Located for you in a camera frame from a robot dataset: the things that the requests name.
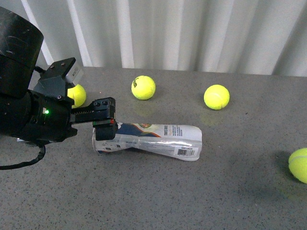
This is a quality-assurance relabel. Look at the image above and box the yellow tennis ball far left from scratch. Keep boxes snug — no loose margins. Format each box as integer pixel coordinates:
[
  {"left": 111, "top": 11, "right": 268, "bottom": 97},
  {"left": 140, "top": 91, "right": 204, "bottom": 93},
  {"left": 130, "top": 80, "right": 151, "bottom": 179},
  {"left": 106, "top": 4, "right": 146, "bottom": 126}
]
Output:
[{"left": 67, "top": 84, "right": 86, "bottom": 108}]

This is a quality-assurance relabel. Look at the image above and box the clear plastic tennis ball can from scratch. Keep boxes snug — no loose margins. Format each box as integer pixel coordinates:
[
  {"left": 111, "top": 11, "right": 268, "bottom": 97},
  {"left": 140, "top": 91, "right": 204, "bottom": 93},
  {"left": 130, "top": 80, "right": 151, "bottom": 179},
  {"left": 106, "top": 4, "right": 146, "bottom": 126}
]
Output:
[{"left": 92, "top": 122, "right": 202, "bottom": 161}]

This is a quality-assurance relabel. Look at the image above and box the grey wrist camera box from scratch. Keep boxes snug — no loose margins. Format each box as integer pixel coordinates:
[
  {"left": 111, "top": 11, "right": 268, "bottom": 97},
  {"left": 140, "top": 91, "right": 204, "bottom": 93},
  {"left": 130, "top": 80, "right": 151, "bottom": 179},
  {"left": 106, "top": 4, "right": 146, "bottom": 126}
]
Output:
[{"left": 33, "top": 57, "right": 84, "bottom": 101}]

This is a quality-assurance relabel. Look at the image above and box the yellow tennis ball with logo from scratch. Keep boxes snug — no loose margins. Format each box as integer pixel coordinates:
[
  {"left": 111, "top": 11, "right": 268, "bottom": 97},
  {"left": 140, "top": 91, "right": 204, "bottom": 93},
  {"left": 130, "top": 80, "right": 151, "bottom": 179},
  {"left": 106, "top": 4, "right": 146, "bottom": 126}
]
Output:
[{"left": 131, "top": 76, "right": 156, "bottom": 100}]

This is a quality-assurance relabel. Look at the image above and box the yellow tennis ball near right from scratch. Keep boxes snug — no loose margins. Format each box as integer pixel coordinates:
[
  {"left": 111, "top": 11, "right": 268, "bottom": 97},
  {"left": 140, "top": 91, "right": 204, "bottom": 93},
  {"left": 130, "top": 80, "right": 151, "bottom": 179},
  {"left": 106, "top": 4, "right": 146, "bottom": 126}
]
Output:
[{"left": 288, "top": 148, "right": 307, "bottom": 184}]

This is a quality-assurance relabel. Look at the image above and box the yellow tennis ball middle right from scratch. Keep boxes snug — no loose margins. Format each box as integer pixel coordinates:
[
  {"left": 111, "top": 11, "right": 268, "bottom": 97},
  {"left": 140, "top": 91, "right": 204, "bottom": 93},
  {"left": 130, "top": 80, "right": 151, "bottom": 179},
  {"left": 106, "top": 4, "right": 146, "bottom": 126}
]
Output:
[{"left": 203, "top": 84, "right": 230, "bottom": 110}]

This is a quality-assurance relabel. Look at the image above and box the black cable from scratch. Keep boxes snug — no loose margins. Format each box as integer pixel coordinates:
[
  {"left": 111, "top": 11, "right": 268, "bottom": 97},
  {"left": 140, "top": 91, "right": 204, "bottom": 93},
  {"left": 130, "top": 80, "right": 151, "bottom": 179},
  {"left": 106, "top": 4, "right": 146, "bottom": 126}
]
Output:
[{"left": 0, "top": 141, "right": 46, "bottom": 171}]

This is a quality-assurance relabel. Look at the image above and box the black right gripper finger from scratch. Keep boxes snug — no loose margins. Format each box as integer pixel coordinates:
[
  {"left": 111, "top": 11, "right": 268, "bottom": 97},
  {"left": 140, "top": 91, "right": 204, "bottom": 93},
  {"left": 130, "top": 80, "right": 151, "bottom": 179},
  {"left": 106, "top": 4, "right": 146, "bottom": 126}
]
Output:
[{"left": 93, "top": 119, "right": 118, "bottom": 141}]

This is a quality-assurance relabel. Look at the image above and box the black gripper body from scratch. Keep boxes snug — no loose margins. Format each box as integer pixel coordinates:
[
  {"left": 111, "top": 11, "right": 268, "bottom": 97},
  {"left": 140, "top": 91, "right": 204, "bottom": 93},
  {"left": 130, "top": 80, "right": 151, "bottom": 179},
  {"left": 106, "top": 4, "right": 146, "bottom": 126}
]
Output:
[{"left": 24, "top": 92, "right": 116, "bottom": 144}]

